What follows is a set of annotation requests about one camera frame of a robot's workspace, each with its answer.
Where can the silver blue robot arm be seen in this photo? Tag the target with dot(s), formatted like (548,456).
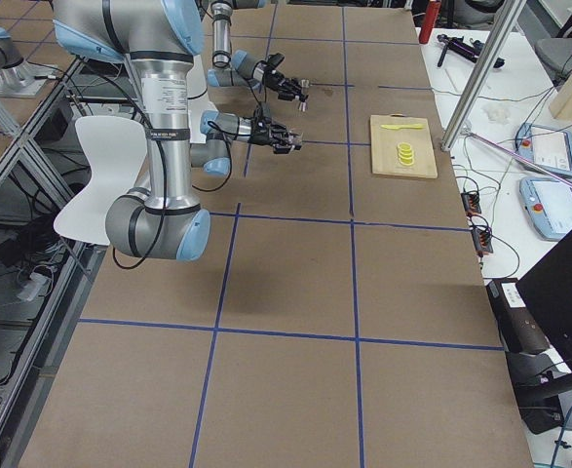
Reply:
(240,68)
(173,51)

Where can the aluminium frame post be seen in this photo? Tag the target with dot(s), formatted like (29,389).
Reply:
(495,41)

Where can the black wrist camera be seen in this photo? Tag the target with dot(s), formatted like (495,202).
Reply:
(274,60)

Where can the red bottle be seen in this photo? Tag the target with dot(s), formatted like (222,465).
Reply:
(429,21)

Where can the yellow plastic knife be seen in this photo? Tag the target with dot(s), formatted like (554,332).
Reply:
(396,127)

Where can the black computer monitor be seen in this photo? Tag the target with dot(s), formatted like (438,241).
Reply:
(546,290)

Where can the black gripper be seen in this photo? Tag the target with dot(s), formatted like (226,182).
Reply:
(266,134)
(274,79)

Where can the white plastic chair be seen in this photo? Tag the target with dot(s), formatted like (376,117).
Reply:
(115,148)

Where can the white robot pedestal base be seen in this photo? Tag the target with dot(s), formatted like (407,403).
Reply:
(198,99)

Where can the steel double jigger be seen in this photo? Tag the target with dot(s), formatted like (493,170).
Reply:
(305,86)

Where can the near teach pendant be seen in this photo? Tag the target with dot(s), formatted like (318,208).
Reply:
(549,206)

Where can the teach pendant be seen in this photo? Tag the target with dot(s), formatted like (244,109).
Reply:
(546,147)
(549,206)

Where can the bamboo cutting board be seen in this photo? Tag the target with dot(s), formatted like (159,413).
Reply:
(384,152)

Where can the far teach pendant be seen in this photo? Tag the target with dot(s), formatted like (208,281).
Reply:
(546,147)

